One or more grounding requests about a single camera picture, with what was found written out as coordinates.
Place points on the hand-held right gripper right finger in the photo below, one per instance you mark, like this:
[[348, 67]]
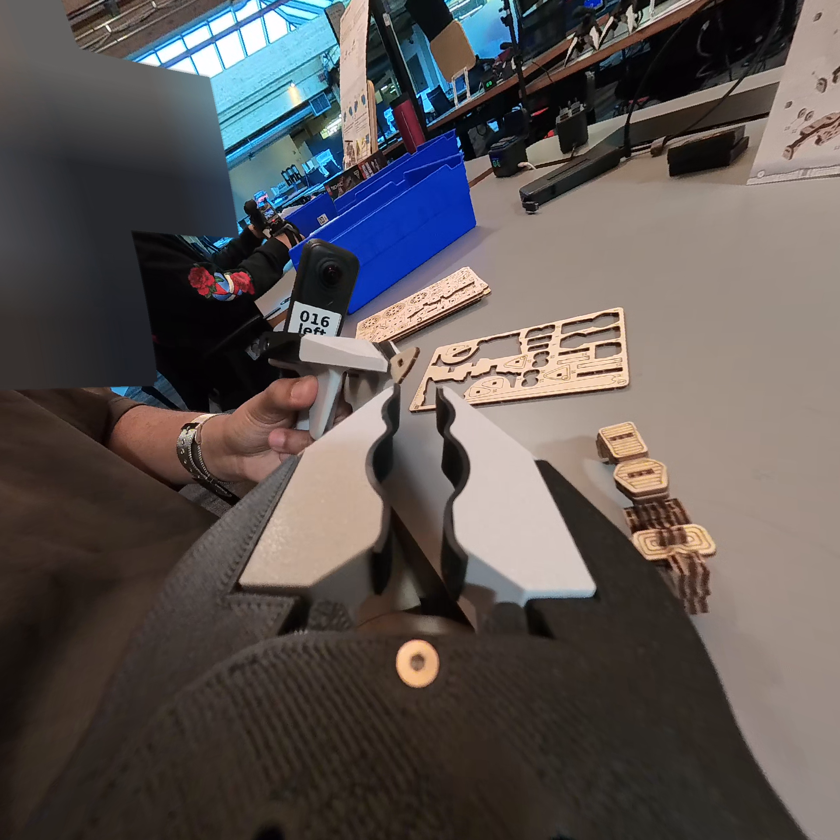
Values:
[[512, 525]]

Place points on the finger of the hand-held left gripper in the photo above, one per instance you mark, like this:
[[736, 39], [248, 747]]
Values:
[[364, 392], [341, 355]]

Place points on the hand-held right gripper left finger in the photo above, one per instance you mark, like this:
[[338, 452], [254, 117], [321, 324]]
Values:
[[315, 525]]

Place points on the small wooden puzzle piece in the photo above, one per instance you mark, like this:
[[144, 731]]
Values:
[[408, 358]]

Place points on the person's left forearm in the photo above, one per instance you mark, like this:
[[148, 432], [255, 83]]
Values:
[[144, 433]]

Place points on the grey desk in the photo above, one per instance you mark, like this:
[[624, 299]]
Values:
[[689, 275]]

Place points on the person's left hand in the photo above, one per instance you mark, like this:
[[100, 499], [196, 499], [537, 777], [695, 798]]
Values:
[[249, 433]]

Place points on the stack of wooden puzzle sheets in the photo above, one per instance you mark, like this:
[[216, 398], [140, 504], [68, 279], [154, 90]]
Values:
[[426, 305]]

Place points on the large blue plastic bin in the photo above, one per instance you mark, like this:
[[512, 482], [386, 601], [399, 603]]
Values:
[[407, 249]]

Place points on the small blue plastic bin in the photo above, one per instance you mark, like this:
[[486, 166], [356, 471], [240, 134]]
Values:
[[315, 216]]

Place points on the wooden model assembly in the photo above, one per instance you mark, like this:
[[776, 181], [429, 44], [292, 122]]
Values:
[[640, 476]]

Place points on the wooden cutout puzzle sheet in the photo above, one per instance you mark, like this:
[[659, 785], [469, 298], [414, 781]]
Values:
[[594, 387]]

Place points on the dark printed box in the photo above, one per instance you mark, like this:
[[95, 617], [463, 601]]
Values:
[[354, 176]]

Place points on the person's brown sweater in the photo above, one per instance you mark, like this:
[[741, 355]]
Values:
[[79, 525]]

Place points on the red cylinder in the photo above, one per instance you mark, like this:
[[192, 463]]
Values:
[[408, 124]]

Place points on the black charger with display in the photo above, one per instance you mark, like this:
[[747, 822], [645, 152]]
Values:
[[506, 157]]

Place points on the standing printed poster board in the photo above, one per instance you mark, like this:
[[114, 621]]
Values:
[[354, 79]]

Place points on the long black bar device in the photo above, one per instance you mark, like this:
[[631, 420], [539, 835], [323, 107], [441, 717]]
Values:
[[564, 177]]

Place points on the small black upright device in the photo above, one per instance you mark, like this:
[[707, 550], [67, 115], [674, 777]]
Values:
[[571, 131]]

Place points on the brown rounded board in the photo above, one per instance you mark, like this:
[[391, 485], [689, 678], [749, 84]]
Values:
[[453, 43]]

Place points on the flat black box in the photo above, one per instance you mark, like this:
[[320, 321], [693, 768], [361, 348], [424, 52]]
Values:
[[705, 152]]

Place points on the white instruction sheet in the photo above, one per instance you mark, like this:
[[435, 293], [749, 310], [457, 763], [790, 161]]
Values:
[[800, 79]]

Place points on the black handheld camera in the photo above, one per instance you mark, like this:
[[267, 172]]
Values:
[[266, 213]]

